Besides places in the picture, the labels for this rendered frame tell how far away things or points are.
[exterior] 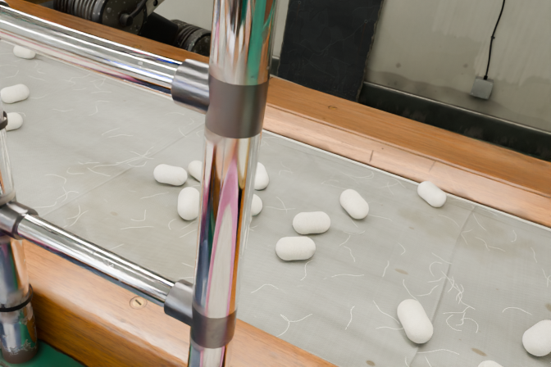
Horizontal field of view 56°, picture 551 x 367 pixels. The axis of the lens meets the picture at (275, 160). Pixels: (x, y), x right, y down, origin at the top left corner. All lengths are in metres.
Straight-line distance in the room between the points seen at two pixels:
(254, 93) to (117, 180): 0.37
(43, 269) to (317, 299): 0.21
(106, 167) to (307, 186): 0.21
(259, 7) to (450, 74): 2.40
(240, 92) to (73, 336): 0.26
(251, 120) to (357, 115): 0.49
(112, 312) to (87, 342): 0.03
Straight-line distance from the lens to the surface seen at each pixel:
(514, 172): 0.66
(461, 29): 2.51
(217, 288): 0.25
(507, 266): 0.54
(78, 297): 0.39
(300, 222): 0.48
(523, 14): 2.49
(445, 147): 0.66
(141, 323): 0.37
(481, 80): 2.52
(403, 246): 0.51
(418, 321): 0.42
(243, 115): 0.19
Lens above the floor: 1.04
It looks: 31 degrees down
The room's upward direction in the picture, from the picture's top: 9 degrees clockwise
